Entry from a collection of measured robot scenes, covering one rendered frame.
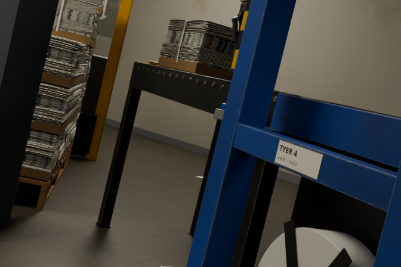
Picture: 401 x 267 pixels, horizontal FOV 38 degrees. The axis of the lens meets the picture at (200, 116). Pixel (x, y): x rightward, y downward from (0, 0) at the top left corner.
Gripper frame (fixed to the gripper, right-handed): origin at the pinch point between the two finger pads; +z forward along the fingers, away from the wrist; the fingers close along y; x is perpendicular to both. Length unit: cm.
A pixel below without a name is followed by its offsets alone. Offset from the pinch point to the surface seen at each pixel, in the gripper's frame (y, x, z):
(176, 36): 14.4, -34.8, -2.2
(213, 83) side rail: 26.2, 36.7, 14.9
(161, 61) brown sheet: 15.6, -42.6, 10.3
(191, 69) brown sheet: 13.5, -11.7, 11.0
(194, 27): 13.5, -19.4, -6.9
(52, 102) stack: 56, -64, 41
